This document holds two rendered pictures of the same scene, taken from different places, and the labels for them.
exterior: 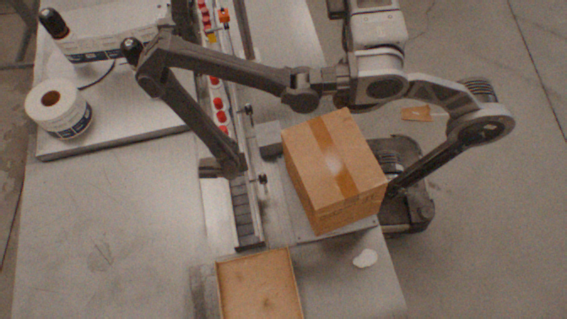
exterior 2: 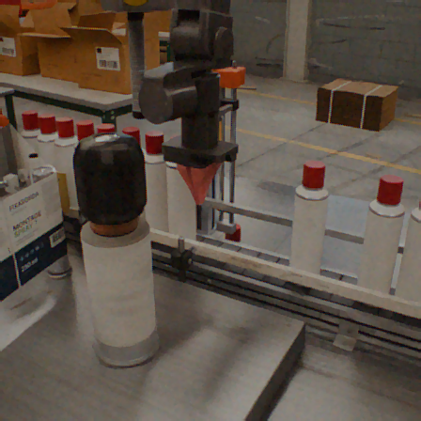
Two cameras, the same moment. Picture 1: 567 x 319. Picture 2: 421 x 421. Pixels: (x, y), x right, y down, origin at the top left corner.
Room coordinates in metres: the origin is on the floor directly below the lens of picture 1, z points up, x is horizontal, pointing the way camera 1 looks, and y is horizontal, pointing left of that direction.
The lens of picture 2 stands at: (0.81, 0.87, 1.35)
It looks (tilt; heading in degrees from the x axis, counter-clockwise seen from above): 26 degrees down; 302
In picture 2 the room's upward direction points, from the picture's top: straight up
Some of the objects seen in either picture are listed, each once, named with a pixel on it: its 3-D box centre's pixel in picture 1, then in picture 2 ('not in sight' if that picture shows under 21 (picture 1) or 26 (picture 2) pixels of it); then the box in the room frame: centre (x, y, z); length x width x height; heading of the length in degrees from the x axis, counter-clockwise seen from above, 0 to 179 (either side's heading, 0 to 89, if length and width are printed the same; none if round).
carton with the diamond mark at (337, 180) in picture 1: (331, 173); not in sight; (0.63, -0.16, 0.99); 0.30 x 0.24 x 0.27; 12
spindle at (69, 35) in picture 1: (64, 37); not in sight; (1.42, 0.82, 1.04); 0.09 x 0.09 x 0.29
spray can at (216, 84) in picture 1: (218, 92); (308, 225); (1.05, 0.20, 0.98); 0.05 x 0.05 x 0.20
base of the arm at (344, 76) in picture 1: (337, 80); not in sight; (0.67, -0.17, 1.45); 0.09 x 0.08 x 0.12; 174
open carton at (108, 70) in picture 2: not in sight; (118, 49); (2.62, -1.11, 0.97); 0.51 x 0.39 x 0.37; 90
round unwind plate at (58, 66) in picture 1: (81, 61); not in sight; (1.42, 0.82, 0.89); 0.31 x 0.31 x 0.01
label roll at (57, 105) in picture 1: (60, 108); not in sight; (1.12, 0.85, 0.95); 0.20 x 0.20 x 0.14
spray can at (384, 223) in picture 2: (222, 116); (381, 241); (0.94, 0.19, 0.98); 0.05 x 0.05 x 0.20
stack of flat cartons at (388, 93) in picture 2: not in sight; (356, 103); (2.16, -3.89, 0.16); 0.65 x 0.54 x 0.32; 179
